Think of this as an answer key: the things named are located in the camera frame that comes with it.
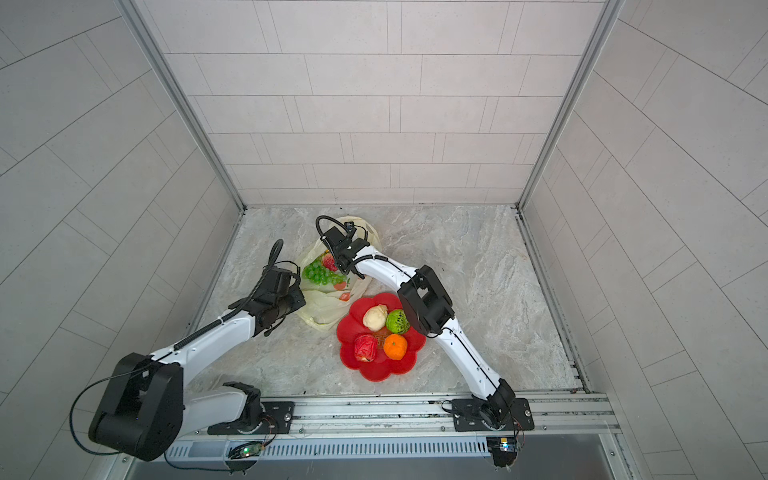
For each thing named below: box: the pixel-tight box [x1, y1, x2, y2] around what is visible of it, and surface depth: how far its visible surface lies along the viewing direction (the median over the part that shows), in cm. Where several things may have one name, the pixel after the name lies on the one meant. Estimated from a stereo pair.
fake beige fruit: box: [362, 304, 388, 332], surface depth 84 cm
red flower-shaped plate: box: [336, 292, 383, 382], surface depth 85 cm
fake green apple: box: [386, 309, 411, 335], surface depth 83 cm
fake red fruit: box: [354, 334, 379, 363], surface depth 79 cm
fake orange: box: [383, 334, 408, 360], surface depth 80 cm
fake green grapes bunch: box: [302, 256, 347, 286], surface depth 96 cm
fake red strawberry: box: [322, 253, 338, 272], surface depth 98 cm
